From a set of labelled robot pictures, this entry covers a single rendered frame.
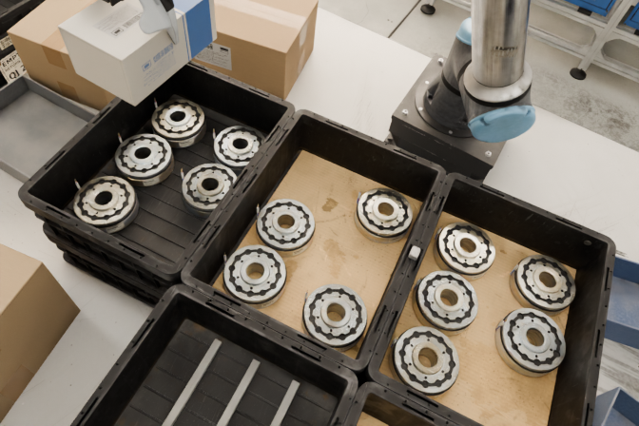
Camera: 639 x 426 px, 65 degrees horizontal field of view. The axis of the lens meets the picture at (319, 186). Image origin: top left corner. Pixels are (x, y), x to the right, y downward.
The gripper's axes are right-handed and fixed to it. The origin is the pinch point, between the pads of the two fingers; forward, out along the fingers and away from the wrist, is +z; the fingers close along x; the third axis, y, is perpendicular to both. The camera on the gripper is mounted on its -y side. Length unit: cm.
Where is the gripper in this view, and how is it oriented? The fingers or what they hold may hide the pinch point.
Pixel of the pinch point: (143, 22)
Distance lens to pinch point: 86.4
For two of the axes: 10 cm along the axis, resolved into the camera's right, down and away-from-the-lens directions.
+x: 8.5, 4.7, -2.3
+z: -0.9, 5.6, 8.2
